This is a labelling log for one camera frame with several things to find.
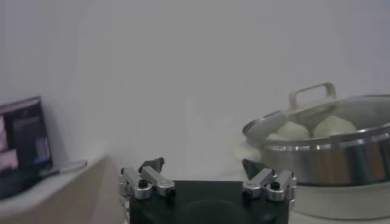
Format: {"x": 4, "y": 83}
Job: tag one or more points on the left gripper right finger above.
{"x": 265, "y": 182}

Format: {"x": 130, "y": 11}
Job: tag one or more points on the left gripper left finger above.
{"x": 152, "y": 182}

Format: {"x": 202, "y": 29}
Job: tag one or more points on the white steamed baozi bun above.
{"x": 333, "y": 126}
{"x": 292, "y": 131}

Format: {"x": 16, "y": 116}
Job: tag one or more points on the glass pot lid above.
{"x": 359, "y": 106}

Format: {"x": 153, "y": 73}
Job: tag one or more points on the cream electric cooker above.
{"x": 335, "y": 201}

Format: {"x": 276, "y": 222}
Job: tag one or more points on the white side desk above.
{"x": 45, "y": 198}

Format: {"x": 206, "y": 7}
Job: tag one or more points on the black open laptop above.
{"x": 24, "y": 137}

